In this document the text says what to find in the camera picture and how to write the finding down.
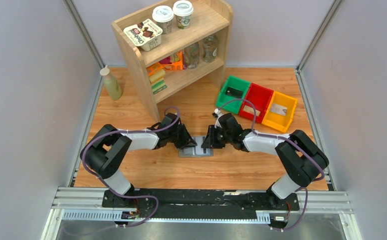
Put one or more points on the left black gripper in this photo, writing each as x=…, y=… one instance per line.
x=182, y=136

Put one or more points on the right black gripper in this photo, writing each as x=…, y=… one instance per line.
x=215, y=136

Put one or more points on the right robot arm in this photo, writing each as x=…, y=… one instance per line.
x=301, y=158

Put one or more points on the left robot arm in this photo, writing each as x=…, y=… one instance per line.
x=103, y=155

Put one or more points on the tan card in red bin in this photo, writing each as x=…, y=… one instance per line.
x=250, y=110

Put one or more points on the black card in green bin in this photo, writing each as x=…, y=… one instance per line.
x=232, y=92

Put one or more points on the silver card in yellow bin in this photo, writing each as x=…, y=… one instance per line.
x=278, y=109

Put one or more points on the green plastic bin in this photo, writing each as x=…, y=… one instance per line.
x=222, y=98

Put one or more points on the red plastic bin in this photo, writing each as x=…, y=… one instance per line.
x=261, y=98

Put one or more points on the stacked sponges pack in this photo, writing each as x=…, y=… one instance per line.
x=156, y=74

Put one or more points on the yellow plastic bin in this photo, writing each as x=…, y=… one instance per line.
x=278, y=122

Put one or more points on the orange snack package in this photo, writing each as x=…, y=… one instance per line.
x=174, y=62

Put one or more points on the wooden shelf unit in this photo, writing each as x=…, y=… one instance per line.
x=209, y=17

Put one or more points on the left clear glass jar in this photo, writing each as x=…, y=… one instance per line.
x=191, y=55

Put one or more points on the clear glass jar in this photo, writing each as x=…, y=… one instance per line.
x=191, y=55
x=210, y=48

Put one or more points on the green squeeze bottle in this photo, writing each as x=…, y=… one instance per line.
x=110, y=83

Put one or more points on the right clear glass jar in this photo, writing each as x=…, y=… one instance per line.
x=210, y=48

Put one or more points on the Chobani yogurt pack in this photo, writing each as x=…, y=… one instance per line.
x=145, y=34

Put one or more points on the left paper coffee cup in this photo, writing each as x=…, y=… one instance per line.
x=163, y=16

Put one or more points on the paper coffee cup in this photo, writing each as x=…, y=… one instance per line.
x=183, y=10
x=163, y=16

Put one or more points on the right paper coffee cup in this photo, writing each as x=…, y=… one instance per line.
x=183, y=10

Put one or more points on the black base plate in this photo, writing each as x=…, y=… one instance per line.
x=204, y=204

